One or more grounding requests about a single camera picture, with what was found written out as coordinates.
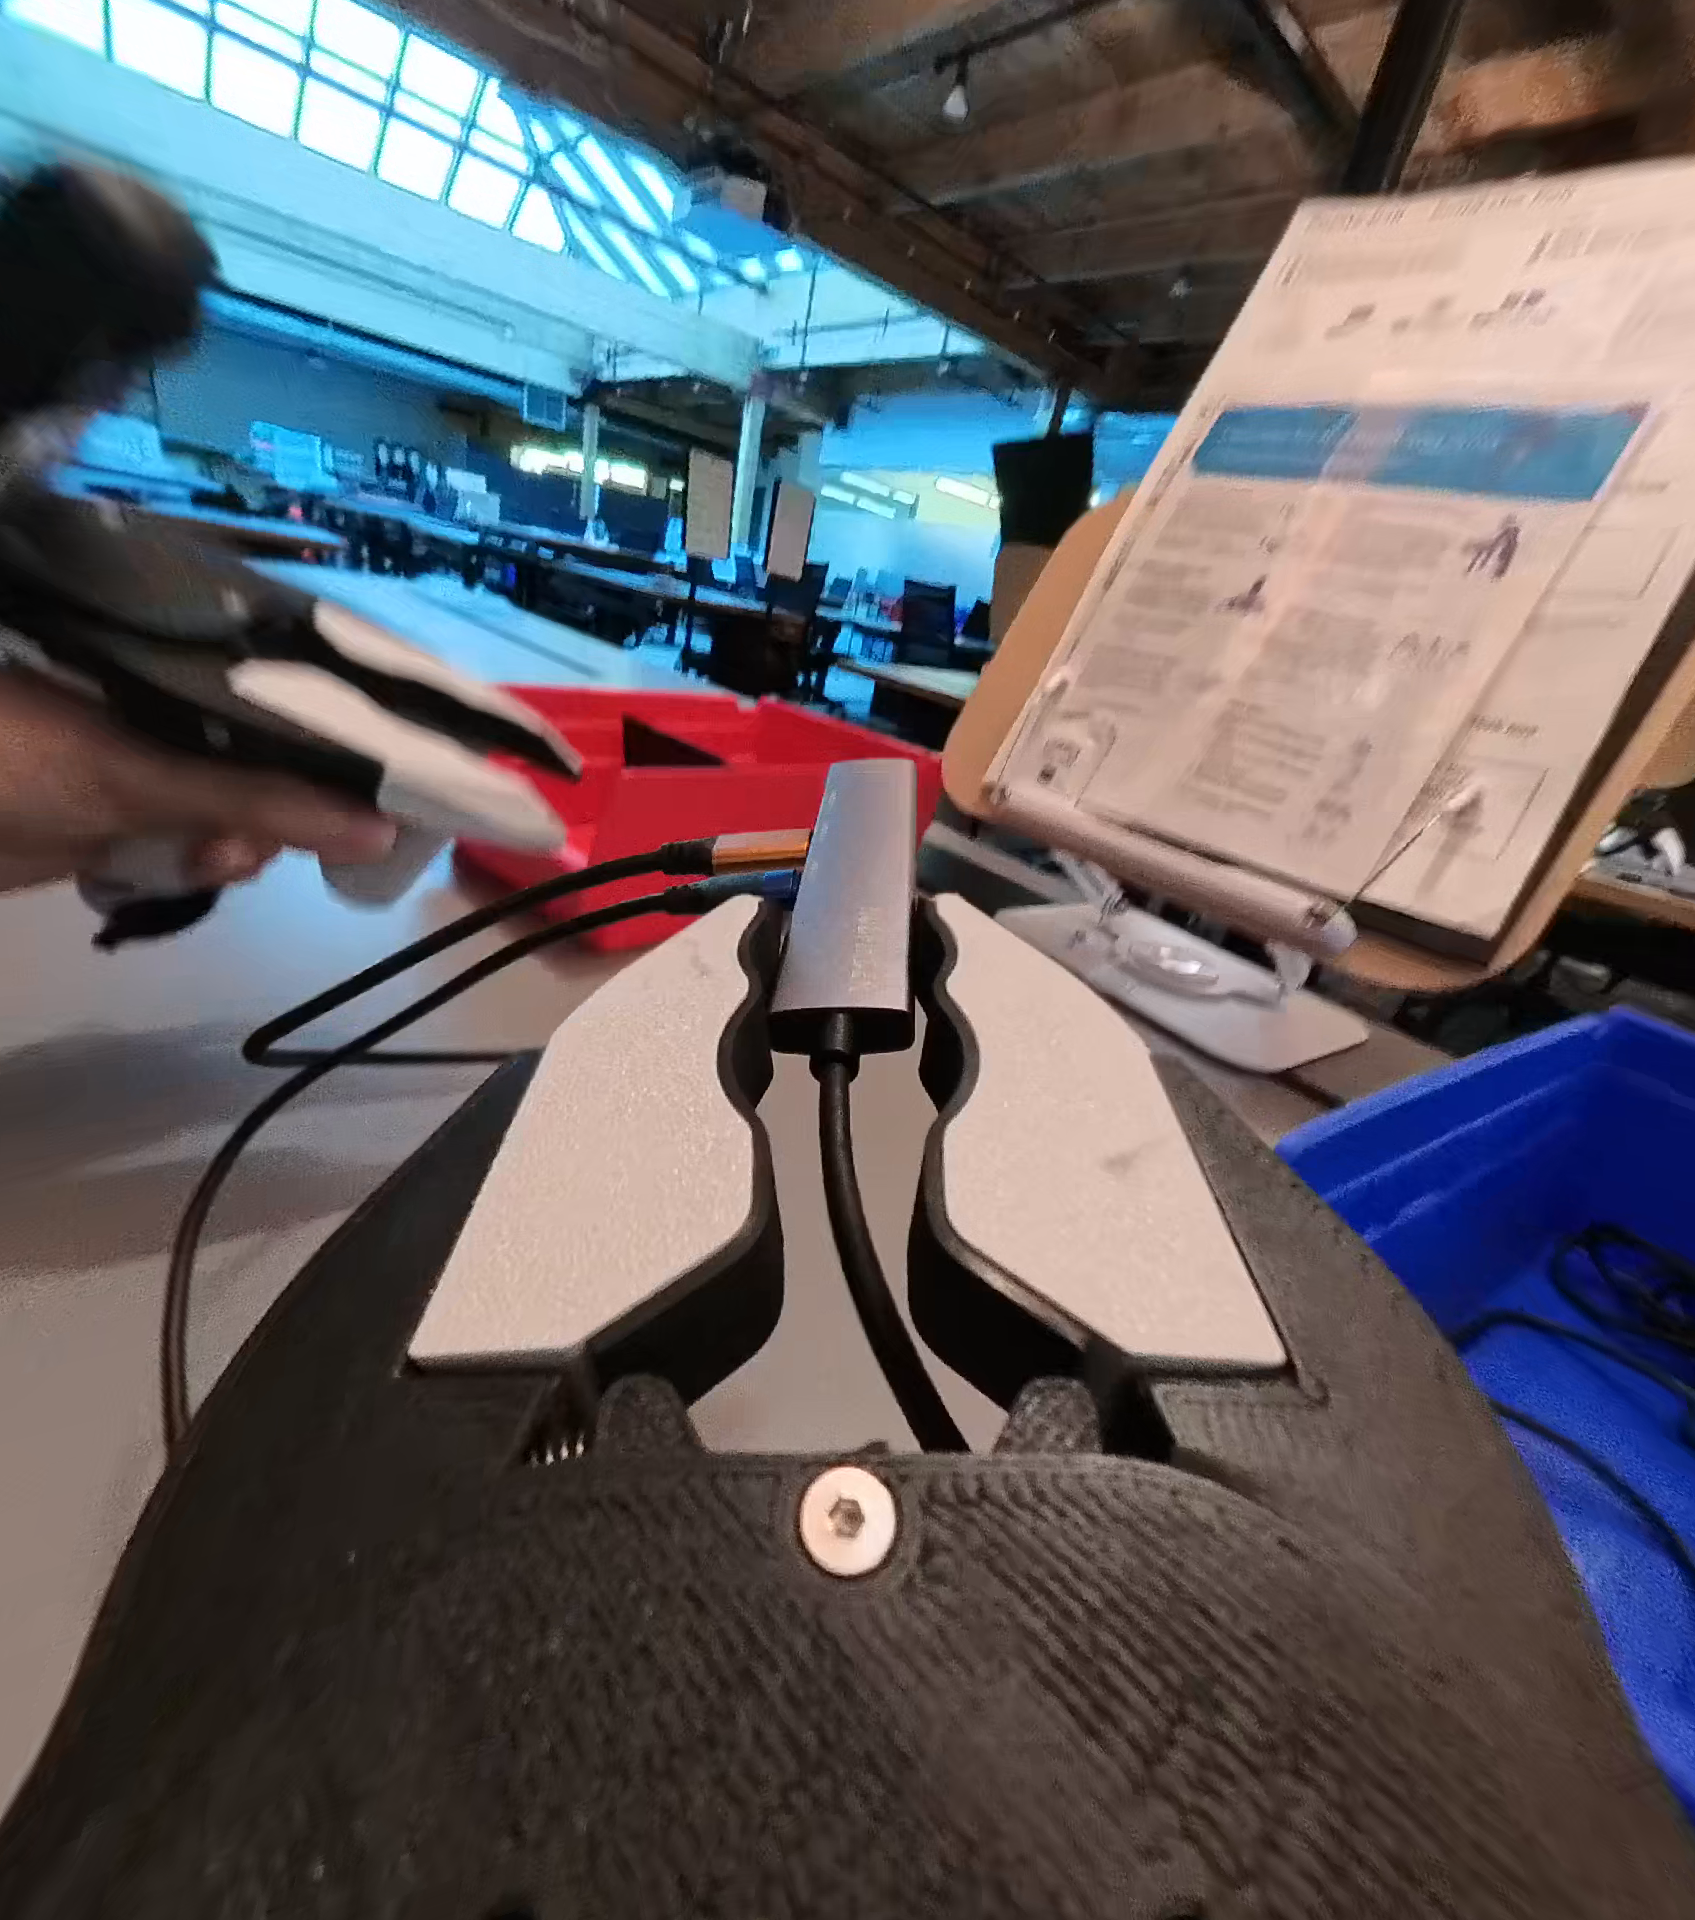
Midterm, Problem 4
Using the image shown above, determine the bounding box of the grey USB hub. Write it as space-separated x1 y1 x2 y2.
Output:
770 756 924 1055

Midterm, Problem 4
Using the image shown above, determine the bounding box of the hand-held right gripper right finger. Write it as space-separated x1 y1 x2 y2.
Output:
908 895 1294 1418

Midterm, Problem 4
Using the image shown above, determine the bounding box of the ceiling projector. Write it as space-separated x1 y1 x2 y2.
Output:
672 165 774 258

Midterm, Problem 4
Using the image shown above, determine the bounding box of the black hub cable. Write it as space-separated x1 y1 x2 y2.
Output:
813 1048 976 1452

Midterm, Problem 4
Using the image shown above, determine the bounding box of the black USB cable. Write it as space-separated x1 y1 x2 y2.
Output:
1448 1312 1695 1729

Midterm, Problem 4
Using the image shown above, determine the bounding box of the blue plastic bin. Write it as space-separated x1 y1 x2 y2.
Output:
1275 1006 1695 1920

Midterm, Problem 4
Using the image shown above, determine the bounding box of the red plastic bin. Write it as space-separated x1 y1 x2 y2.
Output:
453 687 946 955

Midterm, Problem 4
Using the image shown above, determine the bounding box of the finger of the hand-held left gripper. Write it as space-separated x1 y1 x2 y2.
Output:
314 597 590 782
228 658 574 862

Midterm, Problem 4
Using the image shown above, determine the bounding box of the black monitor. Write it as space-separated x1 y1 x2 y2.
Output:
992 432 1095 548

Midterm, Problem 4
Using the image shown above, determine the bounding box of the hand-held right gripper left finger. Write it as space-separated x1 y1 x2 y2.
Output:
409 897 791 1412

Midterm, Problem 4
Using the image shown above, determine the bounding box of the grey desk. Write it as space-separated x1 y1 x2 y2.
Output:
0 568 1695 1920

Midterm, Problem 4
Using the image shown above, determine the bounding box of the wooden document stand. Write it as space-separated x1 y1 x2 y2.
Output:
942 148 1695 1074

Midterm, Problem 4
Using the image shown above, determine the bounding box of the person's left hand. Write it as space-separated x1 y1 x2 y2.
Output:
0 661 400 895

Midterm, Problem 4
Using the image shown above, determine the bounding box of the black cable blue-ringed plug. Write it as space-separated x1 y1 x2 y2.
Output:
162 873 805 1448

